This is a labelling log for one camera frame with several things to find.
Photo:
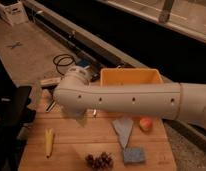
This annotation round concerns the blue power tool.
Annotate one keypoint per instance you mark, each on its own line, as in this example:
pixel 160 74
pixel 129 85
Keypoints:
pixel 90 68

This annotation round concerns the white cardboard box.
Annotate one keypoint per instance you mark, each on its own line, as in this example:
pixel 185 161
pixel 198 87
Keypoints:
pixel 13 14

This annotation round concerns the yellow banana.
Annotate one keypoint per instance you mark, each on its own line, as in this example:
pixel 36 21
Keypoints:
pixel 49 138

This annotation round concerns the blue sponge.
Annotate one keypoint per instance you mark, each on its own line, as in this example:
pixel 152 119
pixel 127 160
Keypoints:
pixel 133 155

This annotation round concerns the wooden cutting board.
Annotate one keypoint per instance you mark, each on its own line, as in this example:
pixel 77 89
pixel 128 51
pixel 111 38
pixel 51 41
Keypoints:
pixel 94 135

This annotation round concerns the blue folded cloth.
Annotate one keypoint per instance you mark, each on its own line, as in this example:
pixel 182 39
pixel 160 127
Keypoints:
pixel 123 127

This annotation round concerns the black chair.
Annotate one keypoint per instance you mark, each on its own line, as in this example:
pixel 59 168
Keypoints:
pixel 15 116

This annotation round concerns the yellow plastic bin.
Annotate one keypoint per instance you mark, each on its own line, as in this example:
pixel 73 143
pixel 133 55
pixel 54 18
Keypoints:
pixel 129 76

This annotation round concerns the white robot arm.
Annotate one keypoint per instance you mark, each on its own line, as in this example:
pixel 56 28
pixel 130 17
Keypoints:
pixel 174 101

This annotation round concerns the orange peach fruit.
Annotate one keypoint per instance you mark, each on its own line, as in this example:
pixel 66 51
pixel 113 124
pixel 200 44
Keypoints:
pixel 146 124

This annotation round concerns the bunch of dark grapes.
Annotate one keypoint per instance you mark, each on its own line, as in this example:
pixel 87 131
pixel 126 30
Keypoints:
pixel 103 161

